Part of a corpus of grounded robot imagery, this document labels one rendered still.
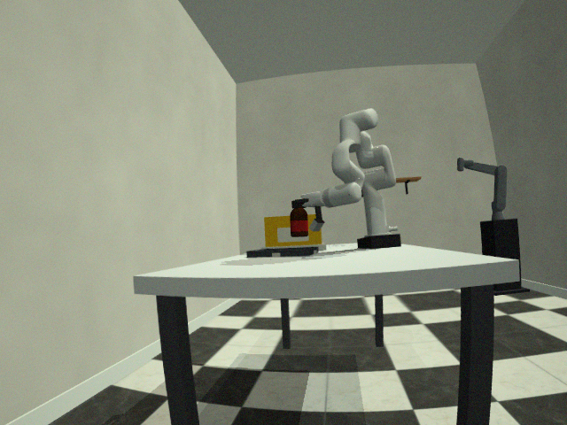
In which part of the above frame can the yellow divided crate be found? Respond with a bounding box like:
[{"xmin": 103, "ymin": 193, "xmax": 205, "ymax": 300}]
[{"xmin": 264, "ymin": 214, "xmax": 322, "ymax": 247}]

